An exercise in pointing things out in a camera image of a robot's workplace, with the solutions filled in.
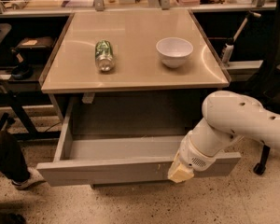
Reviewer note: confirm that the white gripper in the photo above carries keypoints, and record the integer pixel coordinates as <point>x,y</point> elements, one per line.
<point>192,159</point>

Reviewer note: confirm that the grey top drawer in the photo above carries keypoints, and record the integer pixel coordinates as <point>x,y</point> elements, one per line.
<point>120,138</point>

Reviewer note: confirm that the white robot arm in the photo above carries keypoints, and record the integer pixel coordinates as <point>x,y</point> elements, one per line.
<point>227,117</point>

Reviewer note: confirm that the grey drawer cabinet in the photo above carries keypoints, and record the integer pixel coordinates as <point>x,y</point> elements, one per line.
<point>133,35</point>

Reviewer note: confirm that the white bowl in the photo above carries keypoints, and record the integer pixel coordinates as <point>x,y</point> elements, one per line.
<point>174,51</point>

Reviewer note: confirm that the black office chair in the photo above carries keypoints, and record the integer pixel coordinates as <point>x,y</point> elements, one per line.
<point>265,87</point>

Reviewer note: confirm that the white handheld tool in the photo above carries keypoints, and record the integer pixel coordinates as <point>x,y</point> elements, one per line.
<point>229,45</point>

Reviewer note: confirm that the green soda can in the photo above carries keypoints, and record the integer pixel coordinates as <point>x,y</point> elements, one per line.
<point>104,58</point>

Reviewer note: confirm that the white sneaker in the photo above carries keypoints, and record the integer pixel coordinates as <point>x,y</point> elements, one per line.
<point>35,178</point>

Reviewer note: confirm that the person's dark trouser leg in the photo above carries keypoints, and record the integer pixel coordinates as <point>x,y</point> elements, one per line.
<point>12,163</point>

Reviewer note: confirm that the black box on shelf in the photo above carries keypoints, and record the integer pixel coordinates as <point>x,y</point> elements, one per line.
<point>39,46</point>

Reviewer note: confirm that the black headphones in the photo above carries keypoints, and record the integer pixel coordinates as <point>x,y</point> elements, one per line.
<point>22,70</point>

